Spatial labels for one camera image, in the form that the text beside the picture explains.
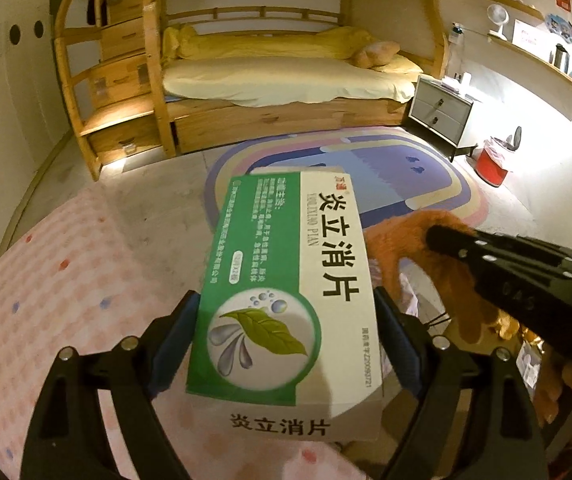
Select green white medicine box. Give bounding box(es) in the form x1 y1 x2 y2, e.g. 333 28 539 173
186 170 382 441

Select pink lined trash bin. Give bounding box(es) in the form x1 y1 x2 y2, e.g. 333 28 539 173
397 259 450 336

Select orange peels on side table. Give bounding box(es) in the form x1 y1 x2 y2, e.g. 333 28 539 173
492 310 544 352

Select red small bin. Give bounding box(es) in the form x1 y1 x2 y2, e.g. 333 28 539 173
474 139 508 188

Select pink checkered tablecloth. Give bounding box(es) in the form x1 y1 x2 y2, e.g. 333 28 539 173
0 185 361 479

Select rainbow oval rug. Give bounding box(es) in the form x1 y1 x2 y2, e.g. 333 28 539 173
203 127 488 228

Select grey bedside table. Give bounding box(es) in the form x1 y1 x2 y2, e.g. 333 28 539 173
408 75 482 160

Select steel kettle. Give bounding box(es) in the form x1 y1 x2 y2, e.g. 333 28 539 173
551 44 570 74

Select white desk fan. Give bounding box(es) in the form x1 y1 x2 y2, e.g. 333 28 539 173
486 3 509 41

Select plush toy on bed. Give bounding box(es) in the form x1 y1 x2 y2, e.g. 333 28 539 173
351 41 401 70

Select yellow blanket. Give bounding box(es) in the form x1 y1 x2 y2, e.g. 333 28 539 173
161 25 377 62

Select white wardrobe with round holes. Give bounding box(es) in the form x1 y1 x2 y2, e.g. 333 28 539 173
0 0 70 245

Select wooden bunk bed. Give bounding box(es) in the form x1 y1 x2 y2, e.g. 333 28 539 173
157 0 447 154

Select wooden stair drawers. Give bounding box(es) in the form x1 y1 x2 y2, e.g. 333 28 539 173
54 0 176 180

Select wall shelf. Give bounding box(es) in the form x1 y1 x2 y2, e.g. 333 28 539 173
473 0 572 120

